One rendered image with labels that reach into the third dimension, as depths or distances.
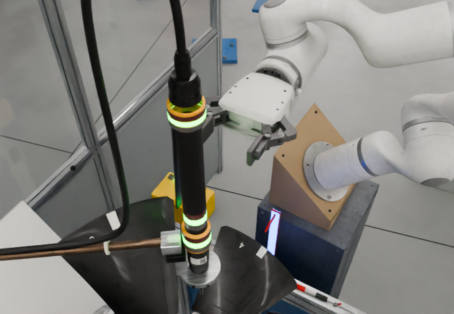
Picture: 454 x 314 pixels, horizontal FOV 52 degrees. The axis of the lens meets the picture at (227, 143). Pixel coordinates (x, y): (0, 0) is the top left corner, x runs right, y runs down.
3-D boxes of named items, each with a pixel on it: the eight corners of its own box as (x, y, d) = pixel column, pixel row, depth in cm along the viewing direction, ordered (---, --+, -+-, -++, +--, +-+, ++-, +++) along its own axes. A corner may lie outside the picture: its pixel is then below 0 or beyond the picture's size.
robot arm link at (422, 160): (384, 140, 136) (461, 112, 118) (391, 202, 130) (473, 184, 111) (355, 130, 130) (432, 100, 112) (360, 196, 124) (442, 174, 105)
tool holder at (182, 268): (166, 292, 76) (160, 260, 69) (166, 253, 81) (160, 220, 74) (222, 286, 76) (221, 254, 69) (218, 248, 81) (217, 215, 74)
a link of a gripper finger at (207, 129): (222, 121, 75) (200, 147, 71) (205, 115, 77) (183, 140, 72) (222, 106, 73) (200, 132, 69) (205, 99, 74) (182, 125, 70)
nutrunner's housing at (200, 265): (189, 288, 79) (162, 63, 46) (188, 267, 81) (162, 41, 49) (212, 285, 79) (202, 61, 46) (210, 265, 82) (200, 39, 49)
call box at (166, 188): (154, 214, 144) (150, 193, 137) (172, 192, 150) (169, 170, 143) (198, 236, 139) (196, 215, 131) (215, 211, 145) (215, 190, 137)
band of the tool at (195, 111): (169, 136, 53) (167, 116, 51) (168, 110, 56) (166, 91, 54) (207, 132, 53) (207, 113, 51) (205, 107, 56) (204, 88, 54)
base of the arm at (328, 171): (323, 131, 151) (368, 111, 136) (355, 179, 153) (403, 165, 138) (292, 163, 139) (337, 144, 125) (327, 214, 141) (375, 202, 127)
